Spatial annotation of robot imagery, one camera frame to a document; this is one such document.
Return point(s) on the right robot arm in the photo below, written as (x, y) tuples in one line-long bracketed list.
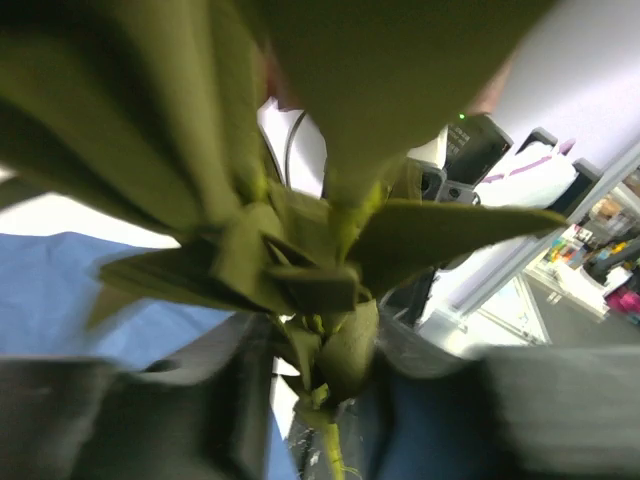
[(532, 178)]

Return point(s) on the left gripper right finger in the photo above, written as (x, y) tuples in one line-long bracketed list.
[(505, 412)]

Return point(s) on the blue wrapping paper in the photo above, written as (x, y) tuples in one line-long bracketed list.
[(56, 302)]

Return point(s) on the mauve flower stem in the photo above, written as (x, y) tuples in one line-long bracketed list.
[(263, 136)]

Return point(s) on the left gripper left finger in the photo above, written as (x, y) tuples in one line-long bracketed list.
[(201, 413)]

